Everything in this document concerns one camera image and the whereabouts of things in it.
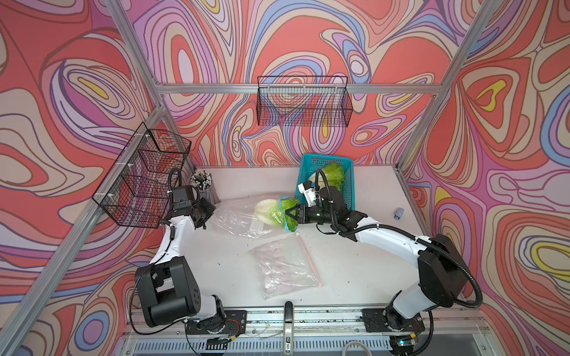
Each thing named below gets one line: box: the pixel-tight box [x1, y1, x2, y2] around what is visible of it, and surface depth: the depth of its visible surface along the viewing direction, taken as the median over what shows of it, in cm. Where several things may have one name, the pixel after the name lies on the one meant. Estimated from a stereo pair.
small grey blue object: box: [393, 206, 405, 220], surface depth 101 cm
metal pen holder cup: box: [190, 169, 213, 200], surface depth 94 cm
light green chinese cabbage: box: [308, 162, 345, 191], surface depth 107 cm
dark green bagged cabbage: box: [253, 197, 300, 233], surface depth 80 cm
